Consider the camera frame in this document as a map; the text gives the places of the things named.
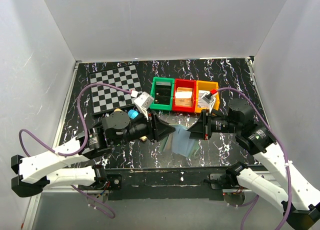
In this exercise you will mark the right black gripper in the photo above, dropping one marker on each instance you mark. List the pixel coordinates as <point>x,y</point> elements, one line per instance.
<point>197,130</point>

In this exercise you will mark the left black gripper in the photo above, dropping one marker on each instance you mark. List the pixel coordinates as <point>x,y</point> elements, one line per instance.
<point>158,129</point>

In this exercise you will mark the grey-green card holder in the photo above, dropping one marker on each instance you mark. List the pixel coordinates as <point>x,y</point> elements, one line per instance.
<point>165,144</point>

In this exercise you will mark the light blue credit cards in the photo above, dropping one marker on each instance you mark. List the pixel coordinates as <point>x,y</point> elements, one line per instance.
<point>182,144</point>

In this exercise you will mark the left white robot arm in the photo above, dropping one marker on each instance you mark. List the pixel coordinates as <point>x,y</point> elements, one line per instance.
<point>53,168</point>

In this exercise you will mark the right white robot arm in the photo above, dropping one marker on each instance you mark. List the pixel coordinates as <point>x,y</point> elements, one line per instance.
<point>293,192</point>

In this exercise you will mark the white cards in orange bin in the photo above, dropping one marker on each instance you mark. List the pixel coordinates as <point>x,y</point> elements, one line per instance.
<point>201,102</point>

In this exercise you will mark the brown cards in red bin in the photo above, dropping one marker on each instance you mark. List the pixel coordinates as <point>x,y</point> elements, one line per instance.
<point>184,97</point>

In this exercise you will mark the black cards in green bin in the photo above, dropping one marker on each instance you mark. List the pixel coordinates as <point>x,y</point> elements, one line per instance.
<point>162,93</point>

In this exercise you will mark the blue plastic marker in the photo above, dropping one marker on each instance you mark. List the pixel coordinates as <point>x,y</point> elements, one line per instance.
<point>132,113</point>

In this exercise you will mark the green plastic bin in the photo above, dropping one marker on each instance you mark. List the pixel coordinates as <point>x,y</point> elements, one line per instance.
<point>152,93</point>

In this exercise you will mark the red plastic bin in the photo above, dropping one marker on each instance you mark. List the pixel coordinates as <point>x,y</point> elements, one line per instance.
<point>184,83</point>

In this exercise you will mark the orange plastic bin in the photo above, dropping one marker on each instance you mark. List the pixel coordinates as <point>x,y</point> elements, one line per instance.
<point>205,86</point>

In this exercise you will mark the black chess pawn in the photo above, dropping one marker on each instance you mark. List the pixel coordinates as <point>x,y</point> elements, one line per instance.
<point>121,98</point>

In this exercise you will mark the black front base bar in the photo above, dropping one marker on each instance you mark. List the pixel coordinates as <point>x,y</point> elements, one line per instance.
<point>163,183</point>

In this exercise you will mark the cream wooden handle tool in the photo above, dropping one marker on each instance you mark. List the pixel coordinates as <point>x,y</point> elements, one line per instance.
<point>143,138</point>

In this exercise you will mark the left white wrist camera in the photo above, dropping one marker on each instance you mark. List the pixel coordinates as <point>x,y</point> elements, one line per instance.
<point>143,103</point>

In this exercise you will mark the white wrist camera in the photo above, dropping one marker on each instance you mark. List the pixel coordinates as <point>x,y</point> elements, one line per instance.
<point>143,103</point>
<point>210,98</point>

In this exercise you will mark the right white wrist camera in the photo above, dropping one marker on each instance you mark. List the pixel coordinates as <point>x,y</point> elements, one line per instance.
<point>210,98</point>

